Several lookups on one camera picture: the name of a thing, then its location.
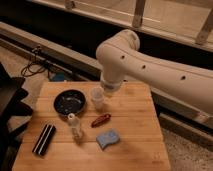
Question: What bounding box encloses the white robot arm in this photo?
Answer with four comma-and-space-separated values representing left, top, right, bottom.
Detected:
96, 29, 213, 114

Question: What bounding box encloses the clear plastic bottle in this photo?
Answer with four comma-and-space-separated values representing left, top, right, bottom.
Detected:
68, 113, 83, 141

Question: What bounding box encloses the translucent plastic cup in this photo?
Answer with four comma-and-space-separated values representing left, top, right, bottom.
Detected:
90, 87, 104, 110

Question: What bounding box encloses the reddish brown sausage toy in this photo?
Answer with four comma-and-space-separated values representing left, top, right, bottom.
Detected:
91, 114, 111, 128

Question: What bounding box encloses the black round pan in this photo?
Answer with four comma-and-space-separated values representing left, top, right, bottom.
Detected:
53, 89, 86, 116

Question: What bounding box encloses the blue floor object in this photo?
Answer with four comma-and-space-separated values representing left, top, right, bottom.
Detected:
50, 73, 65, 82

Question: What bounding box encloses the blue sponge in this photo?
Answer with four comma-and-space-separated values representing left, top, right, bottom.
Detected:
96, 129, 120, 150

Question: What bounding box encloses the black white striped block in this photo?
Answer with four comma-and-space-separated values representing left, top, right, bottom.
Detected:
32, 124, 56, 156

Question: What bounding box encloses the black chair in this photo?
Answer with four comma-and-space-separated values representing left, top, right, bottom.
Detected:
0, 62, 33, 171

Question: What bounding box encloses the black cable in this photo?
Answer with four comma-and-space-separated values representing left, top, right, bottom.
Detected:
20, 46, 64, 78

